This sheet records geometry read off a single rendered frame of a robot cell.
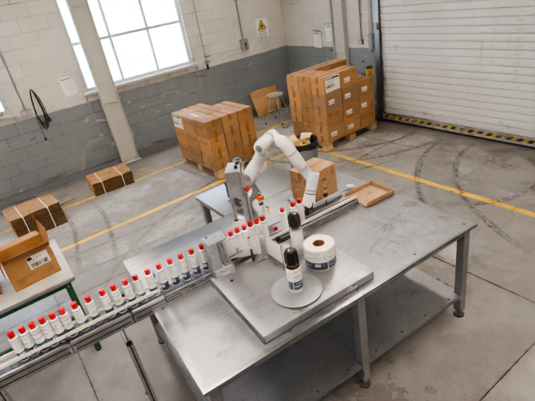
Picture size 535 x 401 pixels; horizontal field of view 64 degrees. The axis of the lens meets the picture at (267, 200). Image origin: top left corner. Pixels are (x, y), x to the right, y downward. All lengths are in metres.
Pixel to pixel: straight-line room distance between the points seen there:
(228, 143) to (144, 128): 2.30
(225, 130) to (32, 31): 3.29
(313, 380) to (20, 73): 6.29
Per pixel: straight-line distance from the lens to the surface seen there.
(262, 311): 2.50
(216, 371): 2.34
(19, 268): 3.69
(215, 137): 6.24
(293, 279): 2.48
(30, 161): 7.89
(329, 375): 3.00
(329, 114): 6.57
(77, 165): 8.03
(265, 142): 3.10
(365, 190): 3.67
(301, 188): 3.50
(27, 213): 6.47
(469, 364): 3.41
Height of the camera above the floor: 2.54
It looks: 27 degrees down
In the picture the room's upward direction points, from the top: 11 degrees counter-clockwise
